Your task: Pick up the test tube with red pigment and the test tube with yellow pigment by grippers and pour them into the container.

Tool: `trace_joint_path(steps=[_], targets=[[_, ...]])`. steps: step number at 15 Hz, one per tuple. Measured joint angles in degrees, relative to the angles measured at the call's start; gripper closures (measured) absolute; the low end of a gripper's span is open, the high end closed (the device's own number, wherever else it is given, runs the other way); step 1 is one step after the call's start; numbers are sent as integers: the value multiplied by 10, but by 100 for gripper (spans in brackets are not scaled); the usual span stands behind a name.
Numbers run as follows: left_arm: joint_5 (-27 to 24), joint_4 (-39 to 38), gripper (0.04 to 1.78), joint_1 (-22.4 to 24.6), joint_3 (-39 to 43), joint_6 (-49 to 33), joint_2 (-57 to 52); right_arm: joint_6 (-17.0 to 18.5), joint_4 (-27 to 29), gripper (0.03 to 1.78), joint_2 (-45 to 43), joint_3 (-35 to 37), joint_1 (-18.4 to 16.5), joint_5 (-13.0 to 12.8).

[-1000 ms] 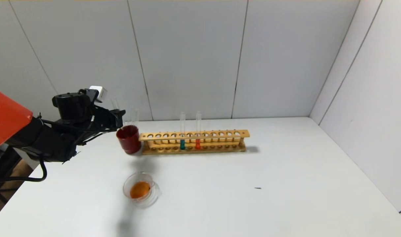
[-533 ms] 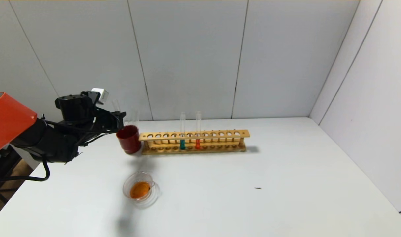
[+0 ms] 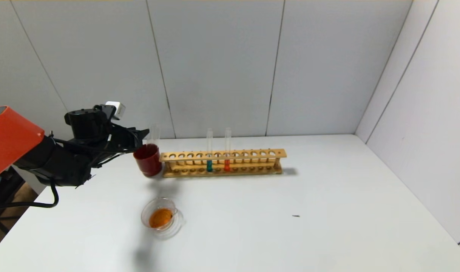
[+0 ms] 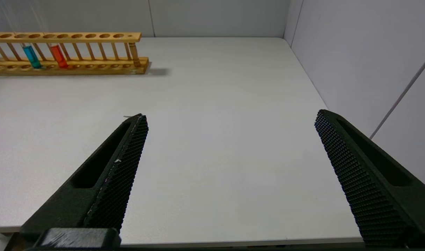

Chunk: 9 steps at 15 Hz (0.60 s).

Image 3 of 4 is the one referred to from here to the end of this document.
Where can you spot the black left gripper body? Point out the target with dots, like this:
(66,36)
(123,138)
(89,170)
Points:
(130,139)

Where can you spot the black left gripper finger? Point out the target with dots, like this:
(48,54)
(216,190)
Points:
(138,145)
(142,133)

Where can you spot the empty glass test tube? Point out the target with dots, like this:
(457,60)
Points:
(155,134)

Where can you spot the test tube with teal liquid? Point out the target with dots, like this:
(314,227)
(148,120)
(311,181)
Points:
(209,165)

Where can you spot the wooden test tube rack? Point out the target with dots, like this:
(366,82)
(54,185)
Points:
(222,154)

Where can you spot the test tube with red liquid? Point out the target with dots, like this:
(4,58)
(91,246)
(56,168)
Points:
(227,164)

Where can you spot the dark red cup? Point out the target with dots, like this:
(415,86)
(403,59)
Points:
(148,164)

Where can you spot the clear glass beaker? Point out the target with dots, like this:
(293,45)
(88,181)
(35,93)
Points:
(162,223)

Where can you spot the orange rounded part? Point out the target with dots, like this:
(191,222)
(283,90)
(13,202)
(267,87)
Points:
(9,138)

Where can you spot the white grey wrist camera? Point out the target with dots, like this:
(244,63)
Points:
(114,107)

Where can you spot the black metal chair frame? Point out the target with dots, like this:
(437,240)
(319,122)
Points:
(3,211)

